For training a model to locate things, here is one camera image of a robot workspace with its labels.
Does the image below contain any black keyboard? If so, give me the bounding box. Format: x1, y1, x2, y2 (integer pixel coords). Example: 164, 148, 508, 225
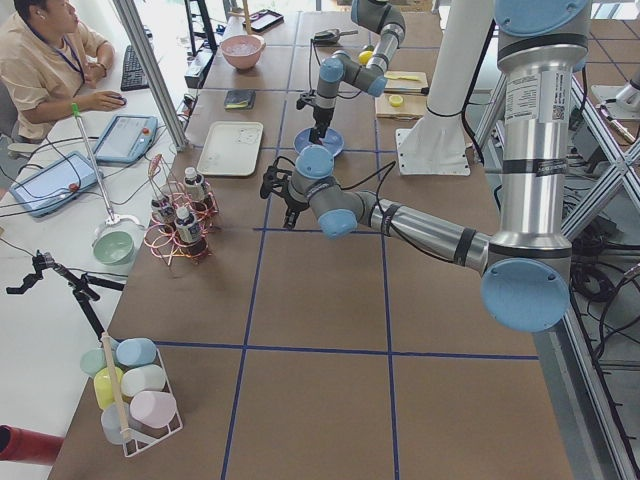
120, 45, 149, 91

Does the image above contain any blue cup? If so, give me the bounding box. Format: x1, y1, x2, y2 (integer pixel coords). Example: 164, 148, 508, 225
116, 338, 157, 367

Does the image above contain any person in beige shirt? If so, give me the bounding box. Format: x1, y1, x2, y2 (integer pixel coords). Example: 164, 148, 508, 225
1, 1, 126, 143

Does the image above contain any pink bowl with ice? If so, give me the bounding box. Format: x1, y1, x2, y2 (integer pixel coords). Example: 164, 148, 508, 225
220, 35, 266, 70

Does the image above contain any yellow lemon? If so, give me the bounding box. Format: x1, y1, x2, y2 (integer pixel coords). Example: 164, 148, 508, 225
358, 50, 373, 66

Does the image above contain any green bowl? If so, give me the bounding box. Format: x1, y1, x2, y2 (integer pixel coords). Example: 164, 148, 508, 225
93, 231, 135, 266

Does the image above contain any blue plate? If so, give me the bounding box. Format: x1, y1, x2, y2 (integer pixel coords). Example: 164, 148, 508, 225
293, 127, 345, 157

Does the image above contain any half lemon slice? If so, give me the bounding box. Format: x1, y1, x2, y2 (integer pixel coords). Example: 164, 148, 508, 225
388, 94, 404, 108

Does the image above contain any metal ice scoop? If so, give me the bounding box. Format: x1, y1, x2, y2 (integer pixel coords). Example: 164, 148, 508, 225
312, 29, 358, 46

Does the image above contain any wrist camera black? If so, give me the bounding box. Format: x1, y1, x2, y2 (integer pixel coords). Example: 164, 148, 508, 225
259, 164, 292, 199
296, 89, 316, 110

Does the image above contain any grey folded cloth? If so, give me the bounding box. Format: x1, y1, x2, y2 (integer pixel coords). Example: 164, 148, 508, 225
224, 89, 256, 110

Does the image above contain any yellow plastic knife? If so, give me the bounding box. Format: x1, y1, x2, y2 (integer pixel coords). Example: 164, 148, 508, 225
384, 74, 422, 82

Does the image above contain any beige bear tray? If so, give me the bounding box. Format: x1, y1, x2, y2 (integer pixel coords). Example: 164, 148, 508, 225
196, 121, 263, 177

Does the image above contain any black small tripod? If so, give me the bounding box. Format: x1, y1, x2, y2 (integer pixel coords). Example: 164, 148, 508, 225
5, 250, 126, 346

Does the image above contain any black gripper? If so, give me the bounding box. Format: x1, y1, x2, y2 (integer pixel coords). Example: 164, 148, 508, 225
282, 187, 309, 230
309, 105, 334, 144

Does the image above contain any white wire cup rack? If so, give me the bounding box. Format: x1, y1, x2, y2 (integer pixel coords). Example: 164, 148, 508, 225
93, 333, 183, 458

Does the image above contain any white cup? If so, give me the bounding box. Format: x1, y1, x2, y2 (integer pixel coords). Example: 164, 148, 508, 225
121, 364, 166, 397

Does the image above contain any copper wire bottle rack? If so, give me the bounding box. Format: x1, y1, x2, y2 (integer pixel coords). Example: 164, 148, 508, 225
144, 154, 220, 265

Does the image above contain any knife with metal handle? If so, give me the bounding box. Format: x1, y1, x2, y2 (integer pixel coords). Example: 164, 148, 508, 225
384, 87, 430, 96

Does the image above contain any aluminium frame post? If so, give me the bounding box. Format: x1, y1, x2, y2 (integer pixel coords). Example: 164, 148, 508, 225
113, 0, 188, 152

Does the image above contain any blue teach pendant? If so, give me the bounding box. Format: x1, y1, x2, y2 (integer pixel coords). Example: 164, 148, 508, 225
9, 151, 97, 217
93, 114, 158, 165

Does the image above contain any dark drink bottle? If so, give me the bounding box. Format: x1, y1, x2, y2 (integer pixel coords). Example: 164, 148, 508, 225
184, 167, 207, 211
175, 206, 207, 257
151, 190, 175, 233

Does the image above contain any wooden cutting board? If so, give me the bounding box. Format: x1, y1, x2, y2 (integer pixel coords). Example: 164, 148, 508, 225
375, 71, 429, 120

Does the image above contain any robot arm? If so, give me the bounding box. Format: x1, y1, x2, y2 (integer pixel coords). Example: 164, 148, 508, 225
261, 1, 590, 332
297, 1, 406, 144

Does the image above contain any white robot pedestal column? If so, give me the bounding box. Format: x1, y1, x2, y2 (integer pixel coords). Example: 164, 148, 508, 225
396, 0, 494, 176

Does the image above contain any yellow cup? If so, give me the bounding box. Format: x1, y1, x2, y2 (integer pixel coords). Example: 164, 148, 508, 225
93, 367, 115, 410

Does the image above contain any pink cup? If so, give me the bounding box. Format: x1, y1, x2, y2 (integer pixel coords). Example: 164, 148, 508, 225
129, 391, 177, 428

